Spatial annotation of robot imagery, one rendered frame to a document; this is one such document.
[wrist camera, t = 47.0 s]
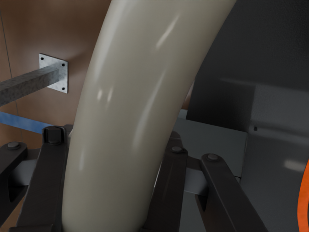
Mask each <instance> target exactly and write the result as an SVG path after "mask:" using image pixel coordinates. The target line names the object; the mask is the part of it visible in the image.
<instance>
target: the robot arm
mask: <svg viewBox="0 0 309 232"><path fill-rule="evenodd" d="M41 131H42V146H41V148H36V149H27V144H26V143H24V142H16V141H13V142H9V143H7V144H4V145H2V146H1V147H0V228H1V227H2V225H3V224H4V223H5V221H6V220H7V218H8V217H9V216H10V214H11V213H12V212H13V210H14V209H15V208H16V206H17V205H18V204H19V202H20V201H21V200H22V198H23V197H24V196H25V198H24V201H23V204H22V207H21V210H20V213H19V216H18V219H17V222H16V225H15V227H10V228H9V229H8V232H61V224H62V204H63V188H64V180H65V171H66V165H67V159H68V152H69V145H70V141H71V135H72V131H73V125H70V124H66V125H64V126H56V125H55V126H48V127H45V128H43V129H42V130H41ZM183 191H187V192H191V193H194V194H195V200H196V203H197V206H198V209H199V212H200V215H201V218H202V221H203V223H204V226H205V229H206V232H269V231H268V230H267V228H266V226H265V225H264V223H263V222H262V220H261V218H260V217H259V215H258V214H257V212H256V210H255V209H254V207H253V205H252V204H251V202H250V201H249V199H248V197H247V196H246V194H245V193H244V191H243V190H242V188H241V186H240V184H239V183H238V181H237V180H236V178H235V176H234V175H233V173H232V172H231V170H230V168H229V167H228V165H227V163H226V162H225V160H224V159H223V158H222V157H221V156H219V155H217V154H213V153H212V154H211V153H207V154H203V155H202V156H201V159H197V158H193V157H190V156H188V151H187V150H186V149H184V148H183V144H182V141H181V137H180V134H179V133H177V132H176V131H172V133H171V135H170V138H169V141H168V143H167V146H166V149H165V152H164V155H163V158H162V161H161V164H160V168H159V171H158V174H157V178H156V181H155V185H154V192H153V195H152V198H151V202H150V205H149V211H148V216H147V220H146V221H145V224H144V226H143V228H141V229H140V232H179V228H180V219H181V211H182V203H183Z"/></svg>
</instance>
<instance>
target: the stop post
mask: <svg viewBox="0 0 309 232"><path fill-rule="evenodd" d="M39 62H40V69H38V70H34V71H31V72H29V73H26V74H23V75H20V76H17V77H14V78H11V79H8V80H5V81H2V82H0V107H1V106H3V105H6V104H8V103H10V102H12V101H15V100H17V99H20V98H22V97H24V96H26V95H29V94H31V93H34V92H36V91H38V90H40V89H43V88H45V87H49V88H52V89H55V90H58V91H61V92H64V93H68V63H69V62H68V61H65V60H61V59H58V58H54V57H51V56H47V55H44V54H41V53H39Z"/></svg>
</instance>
